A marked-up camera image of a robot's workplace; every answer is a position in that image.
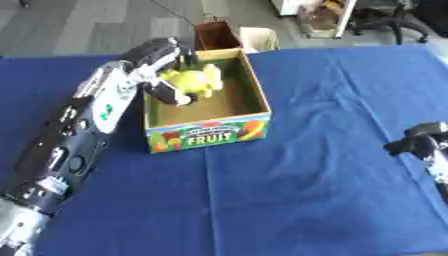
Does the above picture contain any yellow soft toy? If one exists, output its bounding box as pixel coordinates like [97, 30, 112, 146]
[157, 63, 226, 99]

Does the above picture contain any black office chair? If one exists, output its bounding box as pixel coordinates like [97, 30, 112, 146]
[348, 0, 434, 46]

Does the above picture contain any cream fabric bag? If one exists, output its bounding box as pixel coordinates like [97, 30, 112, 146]
[238, 26, 282, 54]

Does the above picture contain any cardboard box with fruit print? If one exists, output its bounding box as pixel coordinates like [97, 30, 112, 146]
[141, 48, 273, 155]

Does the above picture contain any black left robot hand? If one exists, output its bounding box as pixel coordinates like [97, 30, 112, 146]
[117, 36, 200, 108]

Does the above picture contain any brown paper bag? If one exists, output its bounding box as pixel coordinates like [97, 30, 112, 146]
[192, 15, 244, 52]

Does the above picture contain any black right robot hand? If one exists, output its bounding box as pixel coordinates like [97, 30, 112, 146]
[381, 121, 448, 157]

